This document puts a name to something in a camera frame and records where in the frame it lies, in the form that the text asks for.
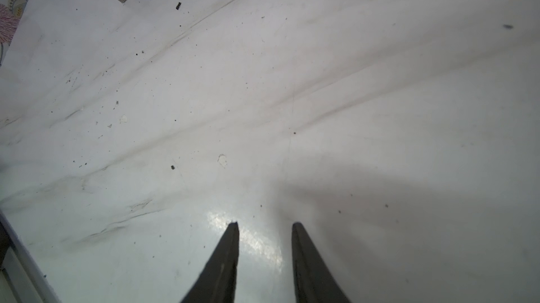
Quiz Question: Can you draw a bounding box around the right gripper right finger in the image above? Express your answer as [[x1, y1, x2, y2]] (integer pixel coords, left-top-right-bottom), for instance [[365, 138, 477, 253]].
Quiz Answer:
[[291, 222, 350, 303]]

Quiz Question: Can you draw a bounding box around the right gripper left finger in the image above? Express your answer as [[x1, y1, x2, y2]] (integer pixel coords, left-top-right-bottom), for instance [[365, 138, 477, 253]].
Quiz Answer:
[[181, 222, 239, 303]]

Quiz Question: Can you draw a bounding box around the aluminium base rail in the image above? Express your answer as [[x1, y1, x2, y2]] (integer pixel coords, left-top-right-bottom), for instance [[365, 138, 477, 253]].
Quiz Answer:
[[1, 212, 61, 303]]

